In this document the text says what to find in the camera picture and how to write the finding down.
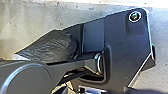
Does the small white cable box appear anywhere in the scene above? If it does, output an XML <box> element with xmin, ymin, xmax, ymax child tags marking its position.
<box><xmin>77</xmin><ymin>84</ymin><xmax>108</xmax><ymax>94</ymax></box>

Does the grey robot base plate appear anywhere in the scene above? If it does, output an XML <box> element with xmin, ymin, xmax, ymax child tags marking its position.
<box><xmin>63</xmin><ymin>7</ymin><xmax>158</xmax><ymax>94</ymax></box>

